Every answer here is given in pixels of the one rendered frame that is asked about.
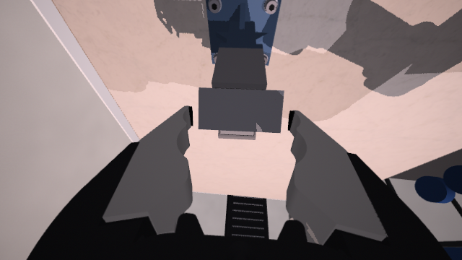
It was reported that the dark grey block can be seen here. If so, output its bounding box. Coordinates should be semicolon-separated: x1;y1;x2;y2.
199;87;284;133

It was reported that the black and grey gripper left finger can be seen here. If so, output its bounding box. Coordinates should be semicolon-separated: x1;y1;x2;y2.
27;105;193;260

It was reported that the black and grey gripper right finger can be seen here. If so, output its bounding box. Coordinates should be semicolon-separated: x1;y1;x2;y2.
286;110;452;260

